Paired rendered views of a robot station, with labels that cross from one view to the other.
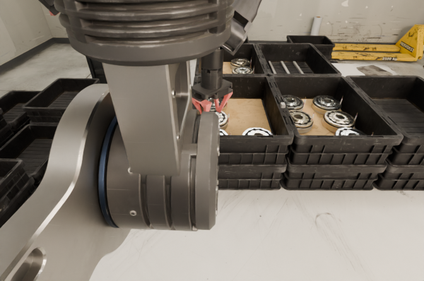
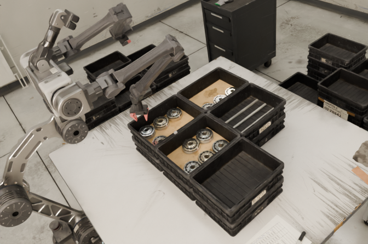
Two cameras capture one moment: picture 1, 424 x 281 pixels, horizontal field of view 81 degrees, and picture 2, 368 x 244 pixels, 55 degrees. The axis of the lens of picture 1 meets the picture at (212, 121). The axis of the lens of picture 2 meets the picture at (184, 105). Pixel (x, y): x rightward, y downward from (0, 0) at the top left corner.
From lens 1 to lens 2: 1.84 m
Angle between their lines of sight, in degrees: 45
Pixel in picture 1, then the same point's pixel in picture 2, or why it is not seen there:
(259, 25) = not seen: outside the picture
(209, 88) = (133, 109)
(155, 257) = (103, 161)
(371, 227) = (169, 209)
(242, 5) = (137, 85)
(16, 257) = (38, 127)
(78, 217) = (49, 127)
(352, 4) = not seen: outside the picture
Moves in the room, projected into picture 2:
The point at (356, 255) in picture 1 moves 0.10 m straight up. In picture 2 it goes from (149, 209) to (145, 198)
